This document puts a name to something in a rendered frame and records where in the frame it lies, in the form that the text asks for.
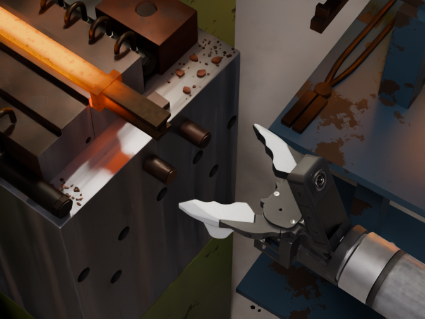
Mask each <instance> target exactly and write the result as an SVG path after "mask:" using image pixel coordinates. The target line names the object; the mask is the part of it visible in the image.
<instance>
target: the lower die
mask: <svg viewBox="0 0 425 319"><path fill-rule="evenodd" d="M0 7H2V8H3V9H5V10H6V11H8V12H10V13H11V14H13V15H15V16H16V17H18V18H19V19H21V20H22V21H24V22H25V23H27V24H29V25H30V26H32V27H33V28H35V29H37V30H38V31H39V32H41V33H43V34H44V35H46V36H48V37H49V38H51V39H52V40H54V41H56V42H57V43H58V44H61V45H62V46H63V47H65V48H67V49H68V50H70V51H71V52H73V53H75V54H76V55H77V56H79V57H81V58H82V59H84V60H85V61H87V62H89V63H90V64H92V65H94V66H95V67H97V68H98V69H100V70H101V71H103V72H104V73H106V74H109V73H110V72H112V71H113V70H114V69H115V70H116V71H118V72H120V73H121V77H122V82H123V83H124V84H125V85H127V86H129V87H130V88H132V89H133V90H135V91H137V92H138V93H140V94H141V95H142V94H143V93H144V92H145V91H144V78H143V71H142V58H141V55H139V54H137V53H136V52H134V51H132V50H131V49H129V48H127V47H126V46H124V45H123V44H122V45H121V47H120V54H119V55H115V54H114V45H115V44H116V40H114V39H113V38H111V37H110V36H108V35H106V34H105V33H103V32H101V31H100V30H98V29H96V30H95V38H94V39H89V30H90V27H91V25H90V24H88V23H87V22H85V21H83V20H82V19H80V18H79V17H77V16H75V15H73V14H71V16H70V24H65V20H64V17H65V13H66V10H65V9H64V8H62V7H60V6H59V5H57V4H56V3H54V2H52V1H50V0H47V2H46V9H41V7H40V0H0ZM3 108H11V109H13V110H14V112H15V115H16V120H17V122H16V123H11V120H10V118H9V115H8V114H6V115H4V116H3V117H2V118H1V119H0V141H1V145H2V147H3V149H4V151H5V152H6V153H8V154H9V155H10V156H12V157H13V158H14V159H16V160H17V161H19V162H20V163H21V164H23V165H24V166H26V167H27V168H29V169H30V170H32V171H33V172H34V173H36V174H37V175H38V176H40V177H41V178H43V179H44V180H45V181H47V182H50V181H51V180H52V179H53V178H54V177H55V176H56V175H57V174H58V173H59V172H61V171H62V170H63V169H64V168H65V167H66V166H67V165H68V164H69V163H71V162H72V161H73V160H74V159H75V158H76V157H77V156H78V155H79V154H80V153H81V152H82V151H83V150H84V149H85V148H86V147H87V146H88V145H89V144H90V143H92V142H93V141H94V140H95V139H96V138H97V137H98V136H99V135H100V134H101V133H102V132H103V131H104V130H105V129H106V128H108V127H109V126H110V124H112V123H113V122H114V121H115V119H117V118H118V117H119V116H118V115H117V114H115V113H113V112H112V111H110V110H109V109H107V108H106V107H105V108H104V109H103V110H102V111H101V112H99V111H97V110H96V109H94V108H93V107H92V100H91V96H90V92H89V91H88V90H86V89H84V88H83V87H81V86H80V85H78V84H77V83H75V82H74V81H72V80H70V79H69V78H68V77H66V76H64V75H63V74H61V73H59V72H58V71H57V70H55V69H53V68H52V67H50V66H49V65H47V64H46V63H44V62H43V61H41V60H40V59H38V58H36V57H35V56H34V55H32V54H30V53H29V52H27V51H26V50H24V49H22V48H21V47H20V46H18V45H16V44H15V43H14V42H11V41H10V40H9V39H7V38H5V37H4V36H2V35H1V34H0V110H1V109H3ZM89 137H91V140H90V142H89V143H88V144H86V140H87V139H88V138H89Z"/></svg>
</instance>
